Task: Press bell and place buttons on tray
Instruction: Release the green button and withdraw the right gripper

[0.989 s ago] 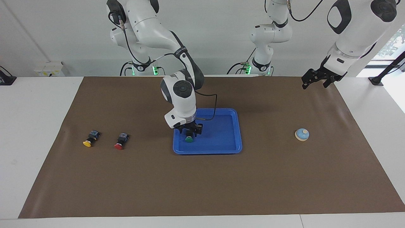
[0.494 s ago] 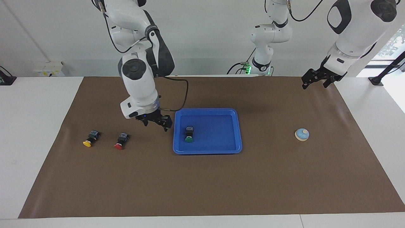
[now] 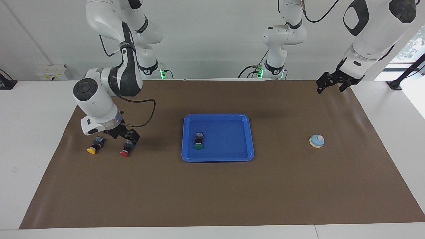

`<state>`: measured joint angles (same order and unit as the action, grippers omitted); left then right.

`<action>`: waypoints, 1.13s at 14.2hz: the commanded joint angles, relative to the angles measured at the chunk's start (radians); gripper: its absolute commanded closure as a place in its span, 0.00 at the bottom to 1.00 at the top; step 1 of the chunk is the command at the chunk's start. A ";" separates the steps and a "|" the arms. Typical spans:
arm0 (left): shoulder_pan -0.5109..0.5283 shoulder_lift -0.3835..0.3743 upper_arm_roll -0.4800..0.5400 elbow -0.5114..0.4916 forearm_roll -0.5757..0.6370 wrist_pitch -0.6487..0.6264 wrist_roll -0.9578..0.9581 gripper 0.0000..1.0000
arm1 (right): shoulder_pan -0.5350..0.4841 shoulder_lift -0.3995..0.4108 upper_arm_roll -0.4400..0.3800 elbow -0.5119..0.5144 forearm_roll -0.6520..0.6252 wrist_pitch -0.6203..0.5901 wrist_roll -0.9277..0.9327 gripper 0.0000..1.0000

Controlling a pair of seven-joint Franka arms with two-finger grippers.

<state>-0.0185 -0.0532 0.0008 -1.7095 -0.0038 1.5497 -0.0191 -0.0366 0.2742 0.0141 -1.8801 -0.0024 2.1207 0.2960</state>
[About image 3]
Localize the red push button switch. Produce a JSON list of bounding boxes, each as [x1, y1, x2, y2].
[[120, 139, 134, 157]]

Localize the yellow push button switch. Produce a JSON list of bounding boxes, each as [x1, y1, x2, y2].
[[87, 136, 105, 155]]

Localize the light blue call bell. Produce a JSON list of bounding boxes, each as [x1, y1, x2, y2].
[[309, 134, 325, 149]]

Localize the blue plastic tray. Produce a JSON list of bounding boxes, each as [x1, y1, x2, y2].
[[181, 114, 255, 162]]

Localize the brown table mat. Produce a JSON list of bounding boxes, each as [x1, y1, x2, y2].
[[19, 80, 425, 229]]

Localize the black stand foot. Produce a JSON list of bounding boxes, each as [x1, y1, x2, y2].
[[0, 68, 18, 90]]

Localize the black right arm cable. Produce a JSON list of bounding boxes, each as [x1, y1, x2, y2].
[[99, 33, 157, 128]]

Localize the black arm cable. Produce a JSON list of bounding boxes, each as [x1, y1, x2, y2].
[[300, 0, 340, 24], [99, 33, 157, 128]]

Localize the black camera stand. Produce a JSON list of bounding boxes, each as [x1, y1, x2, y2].
[[386, 52, 425, 90]]

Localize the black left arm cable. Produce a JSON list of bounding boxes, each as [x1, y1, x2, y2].
[[300, 0, 340, 24]]

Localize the white wall socket box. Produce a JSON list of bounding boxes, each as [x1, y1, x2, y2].
[[36, 64, 69, 81]]

